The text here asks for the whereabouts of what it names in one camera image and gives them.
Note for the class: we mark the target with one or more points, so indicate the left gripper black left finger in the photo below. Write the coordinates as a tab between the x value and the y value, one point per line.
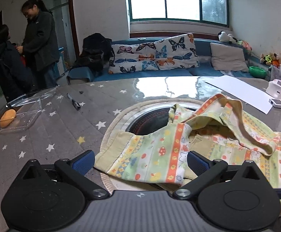
51	197

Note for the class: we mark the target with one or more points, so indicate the small white card box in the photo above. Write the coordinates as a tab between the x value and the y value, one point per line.
276	103

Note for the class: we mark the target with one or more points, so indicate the round induction cooktop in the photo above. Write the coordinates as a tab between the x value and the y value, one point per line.
149	118

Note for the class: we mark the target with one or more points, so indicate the standing person in dark jacket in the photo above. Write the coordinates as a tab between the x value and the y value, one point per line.
40	47

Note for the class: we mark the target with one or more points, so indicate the blue sofa bench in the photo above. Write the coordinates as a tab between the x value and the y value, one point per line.
205	69

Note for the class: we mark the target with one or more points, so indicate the green frame window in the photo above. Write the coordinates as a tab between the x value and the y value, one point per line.
214	12

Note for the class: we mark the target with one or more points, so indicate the grey cushion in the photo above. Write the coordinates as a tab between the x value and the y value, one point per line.
228	58

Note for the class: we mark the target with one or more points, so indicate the colourful plush toys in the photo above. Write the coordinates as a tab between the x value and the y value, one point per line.
271	59

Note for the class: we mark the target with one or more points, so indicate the black bag on sofa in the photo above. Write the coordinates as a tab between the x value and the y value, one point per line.
97	52

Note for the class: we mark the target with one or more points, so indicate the white paper sheet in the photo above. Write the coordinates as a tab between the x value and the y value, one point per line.
245	92

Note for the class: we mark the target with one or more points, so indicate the small white device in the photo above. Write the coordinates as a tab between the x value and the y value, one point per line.
274	89

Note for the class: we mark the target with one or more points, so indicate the butterfly pillow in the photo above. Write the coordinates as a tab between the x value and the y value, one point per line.
133	58
176	52

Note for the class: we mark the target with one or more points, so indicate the orange mango fruit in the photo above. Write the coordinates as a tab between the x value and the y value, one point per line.
7	118

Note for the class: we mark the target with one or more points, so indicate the grey star pattern table mat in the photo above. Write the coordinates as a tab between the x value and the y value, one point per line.
61	131

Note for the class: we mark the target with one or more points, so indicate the left butterfly pillow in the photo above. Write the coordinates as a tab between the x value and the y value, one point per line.
133	58

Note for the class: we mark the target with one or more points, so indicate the colourful patterned baby jacket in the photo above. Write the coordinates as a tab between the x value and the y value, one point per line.
219	129

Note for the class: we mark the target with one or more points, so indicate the seated person in dark clothes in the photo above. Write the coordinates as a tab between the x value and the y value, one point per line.
15	78

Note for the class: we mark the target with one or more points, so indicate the right butterfly pillow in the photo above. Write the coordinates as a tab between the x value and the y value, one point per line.
176	52

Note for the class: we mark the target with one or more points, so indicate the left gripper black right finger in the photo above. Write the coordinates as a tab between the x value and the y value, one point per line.
230	197

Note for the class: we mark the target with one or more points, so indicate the white plush toy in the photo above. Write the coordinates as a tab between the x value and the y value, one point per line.
226	38

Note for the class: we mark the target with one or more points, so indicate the clear plastic tray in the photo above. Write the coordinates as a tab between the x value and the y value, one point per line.
28	107

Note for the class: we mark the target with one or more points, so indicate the green plastic bowl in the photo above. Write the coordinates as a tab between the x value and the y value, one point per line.
257	72

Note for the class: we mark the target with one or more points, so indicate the black marker pen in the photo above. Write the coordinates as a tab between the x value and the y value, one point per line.
75	104

